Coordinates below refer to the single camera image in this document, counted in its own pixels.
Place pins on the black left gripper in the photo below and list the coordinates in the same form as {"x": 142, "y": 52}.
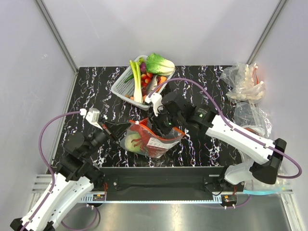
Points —
{"x": 115, "y": 131}

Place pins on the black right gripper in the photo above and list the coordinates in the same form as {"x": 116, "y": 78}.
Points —
{"x": 156, "y": 121}

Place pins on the round green cabbage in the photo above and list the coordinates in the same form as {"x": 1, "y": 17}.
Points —
{"x": 132, "y": 143}

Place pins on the clear zip bag orange zipper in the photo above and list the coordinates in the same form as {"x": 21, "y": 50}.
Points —
{"x": 168, "y": 141}

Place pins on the red toy lobster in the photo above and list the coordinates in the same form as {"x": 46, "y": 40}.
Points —
{"x": 150, "y": 146}

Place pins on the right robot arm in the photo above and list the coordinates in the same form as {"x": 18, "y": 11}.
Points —
{"x": 173, "y": 111}

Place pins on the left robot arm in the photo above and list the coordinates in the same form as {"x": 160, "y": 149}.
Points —
{"x": 74, "y": 177}

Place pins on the teal zip bag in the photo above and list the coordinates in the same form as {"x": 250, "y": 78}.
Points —
{"x": 261, "y": 193}

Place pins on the grey toy fish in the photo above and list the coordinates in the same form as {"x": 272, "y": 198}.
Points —
{"x": 153, "y": 83}

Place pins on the orange carrot piece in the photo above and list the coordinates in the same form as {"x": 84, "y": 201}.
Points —
{"x": 161, "y": 79}

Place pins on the white plastic basket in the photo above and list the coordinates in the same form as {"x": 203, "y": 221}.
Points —
{"x": 125, "y": 91}

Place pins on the red lychee cluster toy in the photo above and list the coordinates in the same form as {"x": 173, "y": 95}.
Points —
{"x": 146, "y": 78}

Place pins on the green chili pepper toy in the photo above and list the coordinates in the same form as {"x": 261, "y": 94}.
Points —
{"x": 129, "y": 78}

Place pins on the purple onion toy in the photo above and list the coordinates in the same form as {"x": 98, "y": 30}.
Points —
{"x": 143, "y": 67}

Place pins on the napa cabbage toy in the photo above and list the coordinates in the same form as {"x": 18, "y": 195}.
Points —
{"x": 156, "y": 64}

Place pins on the green leek toy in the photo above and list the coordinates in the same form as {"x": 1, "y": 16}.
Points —
{"x": 137, "y": 81}

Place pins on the pile of clear bags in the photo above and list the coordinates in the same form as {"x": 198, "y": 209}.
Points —
{"x": 246, "y": 92}

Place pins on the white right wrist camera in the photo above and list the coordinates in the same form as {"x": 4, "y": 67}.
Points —
{"x": 155, "y": 99}

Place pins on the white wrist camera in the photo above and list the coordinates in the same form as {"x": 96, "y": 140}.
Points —
{"x": 92, "y": 117}
{"x": 155, "y": 99}

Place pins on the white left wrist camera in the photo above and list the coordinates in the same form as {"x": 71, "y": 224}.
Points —
{"x": 92, "y": 117}

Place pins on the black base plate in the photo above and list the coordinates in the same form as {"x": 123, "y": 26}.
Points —
{"x": 203, "y": 178}

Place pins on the white slotted cable duct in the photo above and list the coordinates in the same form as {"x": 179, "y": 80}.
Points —
{"x": 96, "y": 198}

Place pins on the aluminium frame post left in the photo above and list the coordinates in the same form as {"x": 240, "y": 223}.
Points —
{"x": 56, "y": 34}

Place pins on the aluminium frame post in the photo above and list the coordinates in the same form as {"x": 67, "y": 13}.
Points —
{"x": 56, "y": 34}
{"x": 267, "y": 29}

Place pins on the aluminium frame post right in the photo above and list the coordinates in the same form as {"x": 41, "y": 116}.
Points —
{"x": 267, "y": 29}

